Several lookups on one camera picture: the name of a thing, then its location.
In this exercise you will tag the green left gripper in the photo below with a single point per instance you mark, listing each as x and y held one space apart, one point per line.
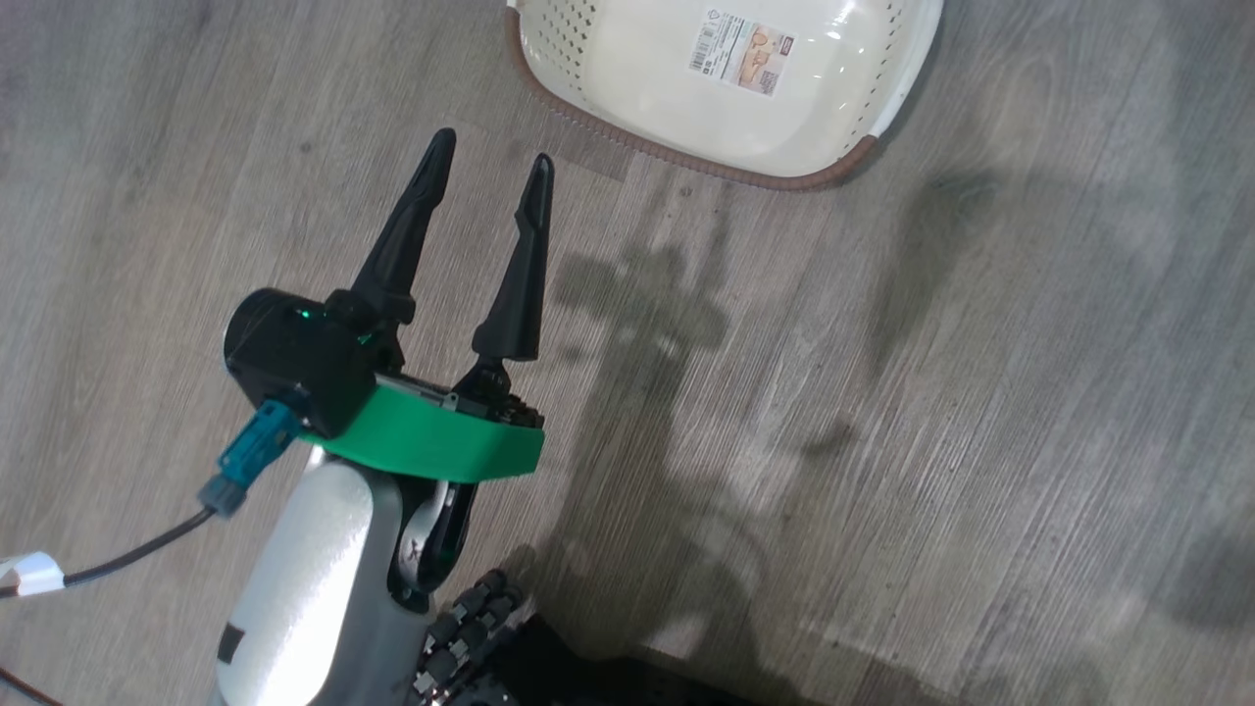
431 446

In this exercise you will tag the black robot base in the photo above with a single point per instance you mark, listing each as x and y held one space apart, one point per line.
549 667

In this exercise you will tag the white basket brown rim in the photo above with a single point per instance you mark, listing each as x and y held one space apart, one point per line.
706 118

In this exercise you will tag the printed basket label sticker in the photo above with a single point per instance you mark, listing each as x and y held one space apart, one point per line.
742 54

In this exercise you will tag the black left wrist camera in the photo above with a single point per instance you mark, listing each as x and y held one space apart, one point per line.
294 363

